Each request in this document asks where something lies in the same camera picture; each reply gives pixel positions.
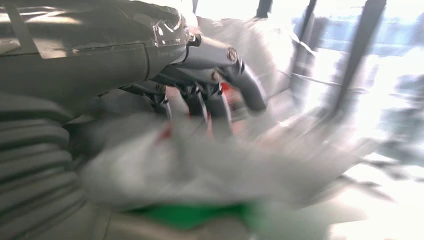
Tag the black window frame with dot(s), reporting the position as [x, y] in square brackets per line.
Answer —
[361, 43]

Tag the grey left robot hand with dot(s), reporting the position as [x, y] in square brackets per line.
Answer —
[82, 59]

